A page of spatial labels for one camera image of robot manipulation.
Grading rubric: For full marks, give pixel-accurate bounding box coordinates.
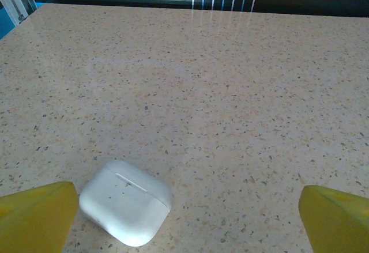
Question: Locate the white earbud charging case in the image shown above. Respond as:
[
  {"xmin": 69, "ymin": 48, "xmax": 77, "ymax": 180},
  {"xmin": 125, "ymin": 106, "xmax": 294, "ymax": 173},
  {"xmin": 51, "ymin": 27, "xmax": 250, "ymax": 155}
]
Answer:
[{"xmin": 78, "ymin": 160, "xmax": 173, "ymax": 247}]

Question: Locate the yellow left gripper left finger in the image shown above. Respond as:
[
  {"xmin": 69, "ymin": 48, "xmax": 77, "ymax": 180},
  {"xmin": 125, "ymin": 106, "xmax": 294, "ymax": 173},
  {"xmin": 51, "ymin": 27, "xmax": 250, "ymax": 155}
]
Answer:
[{"xmin": 0, "ymin": 181, "xmax": 80, "ymax": 253}]

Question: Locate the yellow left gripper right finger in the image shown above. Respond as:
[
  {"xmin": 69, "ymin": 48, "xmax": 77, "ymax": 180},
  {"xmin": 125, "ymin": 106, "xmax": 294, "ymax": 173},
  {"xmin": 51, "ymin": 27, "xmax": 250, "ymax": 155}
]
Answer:
[{"xmin": 299, "ymin": 185, "xmax": 369, "ymax": 253}]

